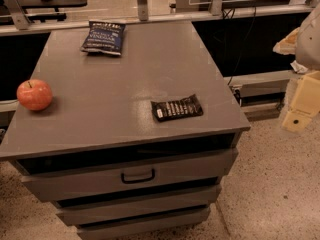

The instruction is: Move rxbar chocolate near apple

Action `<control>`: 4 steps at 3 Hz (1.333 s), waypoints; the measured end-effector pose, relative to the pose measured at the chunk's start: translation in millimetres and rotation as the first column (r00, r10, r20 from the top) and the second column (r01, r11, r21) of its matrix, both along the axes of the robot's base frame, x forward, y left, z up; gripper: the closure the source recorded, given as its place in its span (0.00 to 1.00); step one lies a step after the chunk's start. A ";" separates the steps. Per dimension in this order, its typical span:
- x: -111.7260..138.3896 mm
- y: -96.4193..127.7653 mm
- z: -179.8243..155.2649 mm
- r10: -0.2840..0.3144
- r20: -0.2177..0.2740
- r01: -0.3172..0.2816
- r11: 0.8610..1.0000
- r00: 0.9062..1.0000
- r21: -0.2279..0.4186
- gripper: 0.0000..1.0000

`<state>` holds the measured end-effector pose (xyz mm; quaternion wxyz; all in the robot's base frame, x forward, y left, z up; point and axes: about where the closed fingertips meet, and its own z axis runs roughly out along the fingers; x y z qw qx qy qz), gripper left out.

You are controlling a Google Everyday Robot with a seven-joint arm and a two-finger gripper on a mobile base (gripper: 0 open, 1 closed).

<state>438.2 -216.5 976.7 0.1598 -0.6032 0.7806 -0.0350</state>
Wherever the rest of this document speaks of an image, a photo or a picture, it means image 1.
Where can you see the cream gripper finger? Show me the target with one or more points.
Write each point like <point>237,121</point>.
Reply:
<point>304,103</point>
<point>287,45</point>

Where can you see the black rxbar chocolate wrapper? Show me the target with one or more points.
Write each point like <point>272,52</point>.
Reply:
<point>177,109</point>

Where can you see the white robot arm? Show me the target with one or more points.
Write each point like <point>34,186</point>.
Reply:
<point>304,44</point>

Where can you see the red apple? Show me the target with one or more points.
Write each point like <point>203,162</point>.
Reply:
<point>34,94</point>

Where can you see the white crumpled cloth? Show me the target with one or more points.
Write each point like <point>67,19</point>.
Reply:
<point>298,68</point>

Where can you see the grey drawer cabinet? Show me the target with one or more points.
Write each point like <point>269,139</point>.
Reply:
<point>100,124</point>

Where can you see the blue vinegar chip bag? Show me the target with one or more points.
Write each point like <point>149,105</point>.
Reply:
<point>104,37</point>

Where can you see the dark background table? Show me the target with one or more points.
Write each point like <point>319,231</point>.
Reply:
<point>38,10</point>

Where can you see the black drawer handle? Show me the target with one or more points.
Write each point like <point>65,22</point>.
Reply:
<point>137,177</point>

